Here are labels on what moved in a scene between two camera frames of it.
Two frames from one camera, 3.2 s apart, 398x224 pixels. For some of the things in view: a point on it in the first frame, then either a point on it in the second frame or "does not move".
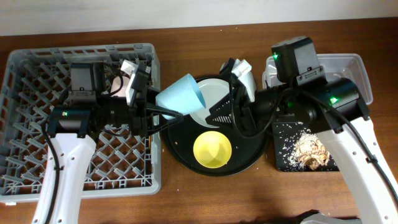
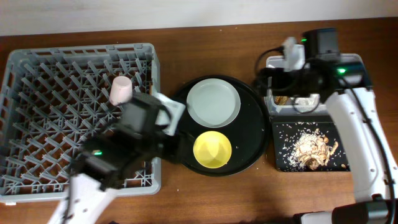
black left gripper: (140, 115) to (173, 149)
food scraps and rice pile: (309, 152) does not move
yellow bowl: (212, 149) does not move
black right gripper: (243, 109) to (268, 82)
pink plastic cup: (116, 83) does not move
